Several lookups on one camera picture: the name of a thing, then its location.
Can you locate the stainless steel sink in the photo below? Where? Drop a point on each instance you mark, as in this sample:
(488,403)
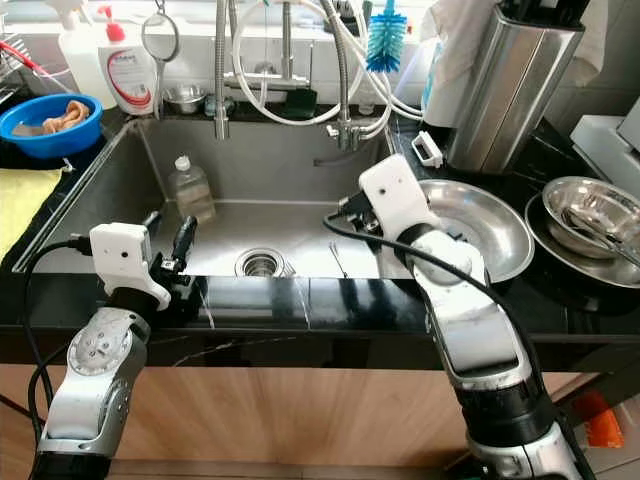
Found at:
(280,175)

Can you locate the blue bottle brush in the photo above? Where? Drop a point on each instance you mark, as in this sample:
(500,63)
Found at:
(386,42)

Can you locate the white spray bottle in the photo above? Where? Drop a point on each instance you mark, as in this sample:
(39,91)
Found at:
(82,55)

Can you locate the chrome sink faucet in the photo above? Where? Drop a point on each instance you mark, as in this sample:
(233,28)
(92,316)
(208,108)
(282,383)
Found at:
(265,80)

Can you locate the wide steel plate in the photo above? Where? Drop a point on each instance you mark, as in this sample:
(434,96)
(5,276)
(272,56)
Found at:
(490,225)

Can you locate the large steel bowl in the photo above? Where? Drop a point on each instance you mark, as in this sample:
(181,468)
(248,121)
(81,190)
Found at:
(575,200)

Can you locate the brown rag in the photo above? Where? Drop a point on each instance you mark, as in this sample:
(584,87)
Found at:
(68,116)

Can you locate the small steel cup bowl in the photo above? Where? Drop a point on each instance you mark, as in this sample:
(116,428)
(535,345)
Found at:
(184,97)

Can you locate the yellow cloth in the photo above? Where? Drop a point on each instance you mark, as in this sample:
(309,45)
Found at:
(25,210)

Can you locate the round metal strainer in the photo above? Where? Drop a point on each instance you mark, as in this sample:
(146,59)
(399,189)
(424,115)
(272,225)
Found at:
(160,38)

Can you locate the white red pump soap bottle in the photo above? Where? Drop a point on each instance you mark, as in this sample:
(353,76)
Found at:
(128,80)

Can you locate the white bag blue print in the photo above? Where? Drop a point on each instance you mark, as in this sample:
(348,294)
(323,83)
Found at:
(440,70)

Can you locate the black sponge holder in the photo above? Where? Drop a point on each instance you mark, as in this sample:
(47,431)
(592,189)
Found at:
(298,102)

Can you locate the blue plastic basin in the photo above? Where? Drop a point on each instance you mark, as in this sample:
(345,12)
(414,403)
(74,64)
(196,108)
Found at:
(50,145)

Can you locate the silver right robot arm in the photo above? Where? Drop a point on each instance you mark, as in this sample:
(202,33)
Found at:
(480,325)

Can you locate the wooden base cabinet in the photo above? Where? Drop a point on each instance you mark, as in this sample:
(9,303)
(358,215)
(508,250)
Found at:
(310,415)

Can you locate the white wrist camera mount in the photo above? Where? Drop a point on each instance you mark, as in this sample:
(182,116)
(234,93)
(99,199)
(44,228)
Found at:
(400,190)
(125,260)

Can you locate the steel tongs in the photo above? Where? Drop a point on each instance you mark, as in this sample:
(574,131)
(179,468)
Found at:
(600,225)

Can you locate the stainless steel knife block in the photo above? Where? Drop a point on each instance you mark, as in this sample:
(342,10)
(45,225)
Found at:
(510,90)

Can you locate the small white plastic gadget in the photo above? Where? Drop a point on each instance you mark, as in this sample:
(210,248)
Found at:
(427,148)

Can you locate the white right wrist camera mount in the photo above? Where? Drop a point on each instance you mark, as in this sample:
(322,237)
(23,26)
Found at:
(400,190)

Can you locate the white kitchen appliance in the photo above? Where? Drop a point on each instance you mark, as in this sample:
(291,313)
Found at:
(610,150)

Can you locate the clear plastic bottle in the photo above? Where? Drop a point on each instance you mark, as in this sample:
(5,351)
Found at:
(192,192)

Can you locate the orange plastic item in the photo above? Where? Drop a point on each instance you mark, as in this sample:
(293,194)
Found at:
(600,420)

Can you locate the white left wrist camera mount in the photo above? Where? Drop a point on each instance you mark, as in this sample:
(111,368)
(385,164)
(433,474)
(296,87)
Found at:
(125,260)

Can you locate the steel sink drain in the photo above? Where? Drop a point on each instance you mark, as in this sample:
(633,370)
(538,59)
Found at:
(260,262)

